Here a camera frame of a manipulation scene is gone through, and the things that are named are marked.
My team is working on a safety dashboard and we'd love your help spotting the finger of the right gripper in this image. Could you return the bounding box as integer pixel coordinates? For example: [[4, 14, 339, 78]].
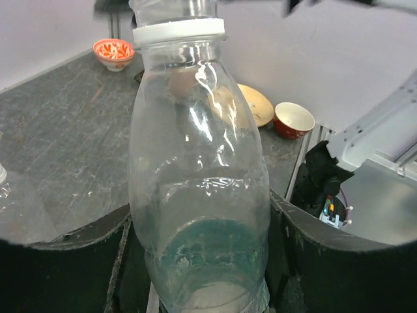
[[281, 0, 417, 17]]

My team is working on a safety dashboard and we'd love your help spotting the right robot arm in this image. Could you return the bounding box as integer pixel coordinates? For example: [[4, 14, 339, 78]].
[[291, 72, 416, 220]]

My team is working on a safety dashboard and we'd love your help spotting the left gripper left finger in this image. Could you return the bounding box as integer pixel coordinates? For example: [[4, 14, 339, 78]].
[[1, 205, 150, 312]]

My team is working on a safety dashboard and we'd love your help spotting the red white bowl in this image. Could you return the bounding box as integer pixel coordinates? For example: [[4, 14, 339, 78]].
[[273, 102, 315, 140]]

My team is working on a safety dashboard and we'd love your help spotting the clear bottle green label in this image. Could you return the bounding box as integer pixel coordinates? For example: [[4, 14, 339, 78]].
[[128, 1, 270, 312]]

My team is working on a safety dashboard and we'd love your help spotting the beige bird plate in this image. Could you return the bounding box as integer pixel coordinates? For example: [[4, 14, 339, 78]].
[[238, 84, 274, 127]]

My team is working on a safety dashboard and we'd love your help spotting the orange floral small bowl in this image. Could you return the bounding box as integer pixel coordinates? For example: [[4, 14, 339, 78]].
[[93, 38, 136, 72]]

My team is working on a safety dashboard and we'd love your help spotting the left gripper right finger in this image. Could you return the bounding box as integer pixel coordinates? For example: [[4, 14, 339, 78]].
[[266, 192, 416, 312]]

